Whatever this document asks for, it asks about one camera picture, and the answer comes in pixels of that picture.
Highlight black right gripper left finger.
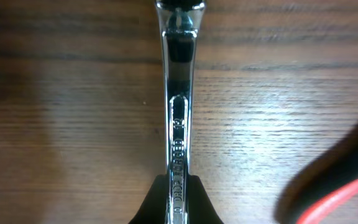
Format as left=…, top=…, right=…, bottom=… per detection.
left=129, top=175, right=168, bottom=224

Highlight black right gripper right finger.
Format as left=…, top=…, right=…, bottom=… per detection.
left=188, top=175, right=223, bottom=224

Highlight black orange long-nose pliers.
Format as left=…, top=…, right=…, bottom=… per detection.
left=274, top=123, right=358, bottom=224

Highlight chrome double ring wrench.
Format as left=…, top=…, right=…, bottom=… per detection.
left=155, top=0, right=206, bottom=224

